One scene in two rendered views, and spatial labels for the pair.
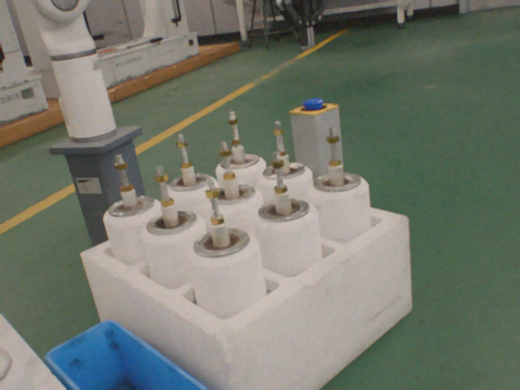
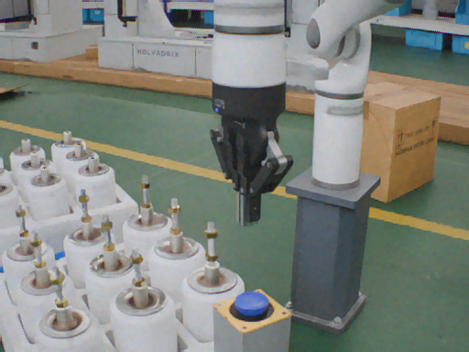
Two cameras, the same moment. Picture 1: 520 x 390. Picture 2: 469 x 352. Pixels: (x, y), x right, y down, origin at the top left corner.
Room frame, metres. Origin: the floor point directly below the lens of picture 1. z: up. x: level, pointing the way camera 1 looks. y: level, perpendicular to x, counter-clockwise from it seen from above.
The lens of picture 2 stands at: (1.08, -0.71, 0.71)
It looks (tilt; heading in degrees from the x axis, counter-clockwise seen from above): 22 degrees down; 97
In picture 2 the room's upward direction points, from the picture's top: straight up
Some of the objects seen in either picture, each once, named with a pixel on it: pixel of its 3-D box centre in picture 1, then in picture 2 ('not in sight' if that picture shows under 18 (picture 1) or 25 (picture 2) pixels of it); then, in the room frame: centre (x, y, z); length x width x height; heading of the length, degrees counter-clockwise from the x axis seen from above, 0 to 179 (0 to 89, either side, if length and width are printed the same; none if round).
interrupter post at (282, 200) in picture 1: (282, 202); (41, 275); (0.69, -0.04, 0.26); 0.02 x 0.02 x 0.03
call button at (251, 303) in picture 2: (313, 105); (251, 305); (1.02, -0.14, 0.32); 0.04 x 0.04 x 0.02
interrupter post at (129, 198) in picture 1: (129, 200); (147, 214); (0.80, 0.20, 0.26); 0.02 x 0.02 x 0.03
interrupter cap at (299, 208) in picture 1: (283, 210); (43, 281); (0.69, -0.04, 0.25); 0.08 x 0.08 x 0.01
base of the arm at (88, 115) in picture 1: (85, 97); (337, 137); (1.14, 0.32, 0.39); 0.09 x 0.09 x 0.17; 65
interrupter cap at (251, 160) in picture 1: (240, 162); (212, 280); (0.95, 0.02, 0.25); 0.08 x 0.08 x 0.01
